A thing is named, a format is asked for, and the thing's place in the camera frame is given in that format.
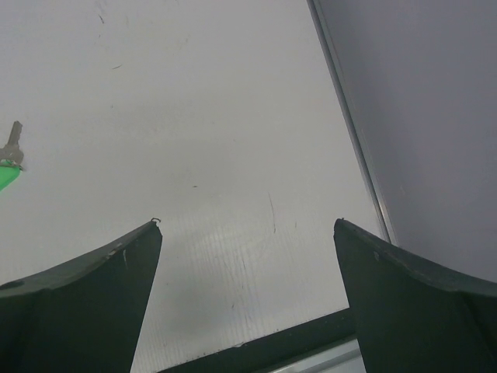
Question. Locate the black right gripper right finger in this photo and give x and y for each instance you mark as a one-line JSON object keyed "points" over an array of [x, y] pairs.
{"points": [[411, 314]]}

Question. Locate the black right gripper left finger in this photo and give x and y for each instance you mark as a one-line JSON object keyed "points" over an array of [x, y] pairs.
{"points": [[84, 315]]}

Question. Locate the silver key with green tag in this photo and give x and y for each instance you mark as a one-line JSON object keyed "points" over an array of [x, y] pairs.
{"points": [[11, 156]]}

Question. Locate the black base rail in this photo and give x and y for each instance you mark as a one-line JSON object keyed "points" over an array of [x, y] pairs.
{"points": [[278, 348]]}

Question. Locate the aluminium frame right post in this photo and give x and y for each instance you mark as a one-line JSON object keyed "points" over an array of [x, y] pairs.
{"points": [[355, 135]]}

